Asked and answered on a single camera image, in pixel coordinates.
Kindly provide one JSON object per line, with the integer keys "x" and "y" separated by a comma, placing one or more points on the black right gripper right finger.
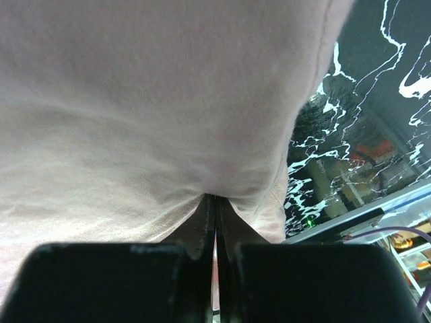
{"x": 263, "y": 282}

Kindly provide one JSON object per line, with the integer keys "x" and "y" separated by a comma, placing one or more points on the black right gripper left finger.
{"x": 168, "y": 281}

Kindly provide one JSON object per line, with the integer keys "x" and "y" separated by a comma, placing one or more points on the pink printed t-shirt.
{"x": 117, "y": 116}

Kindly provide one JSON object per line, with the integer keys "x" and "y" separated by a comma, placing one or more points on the aluminium frame rail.
{"x": 404, "y": 208}

